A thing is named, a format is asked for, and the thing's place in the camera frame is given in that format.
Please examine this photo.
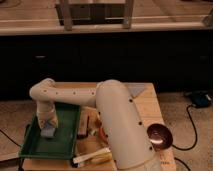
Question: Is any dark blue floor device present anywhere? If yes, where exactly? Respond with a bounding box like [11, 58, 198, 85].
[189, 92, 211, 108]

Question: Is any blue-grey sponge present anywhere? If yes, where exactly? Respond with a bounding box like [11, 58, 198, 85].
[40, 122, 56, 138]

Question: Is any grey folded cloth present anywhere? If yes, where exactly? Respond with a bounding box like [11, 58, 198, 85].
[125, 83, 146, 98]

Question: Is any black cable on floor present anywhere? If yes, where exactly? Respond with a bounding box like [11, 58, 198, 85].
[171, 103, 200, 171]

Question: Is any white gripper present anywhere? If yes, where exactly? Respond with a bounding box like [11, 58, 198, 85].
[36, 101, 58, 129]

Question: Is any green plastic tray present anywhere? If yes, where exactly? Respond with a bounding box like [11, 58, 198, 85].
[19, 103, 80, 160]

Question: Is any wooden chair frame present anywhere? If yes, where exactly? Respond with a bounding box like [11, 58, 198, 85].
[55, 0, 134, 31]

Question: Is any wooden block with dark strip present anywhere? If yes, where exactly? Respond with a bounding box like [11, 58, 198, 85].
[77, 114, 89, 138]

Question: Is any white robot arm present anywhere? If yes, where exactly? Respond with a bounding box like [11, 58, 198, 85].
[29, 78, 162, 171]

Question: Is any orange bowl with food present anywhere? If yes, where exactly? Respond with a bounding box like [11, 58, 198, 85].
[98, 126, 108, 143]

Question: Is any yellow corn cob toy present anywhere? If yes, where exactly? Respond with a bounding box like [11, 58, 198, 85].
[91, 155, 112, 165]

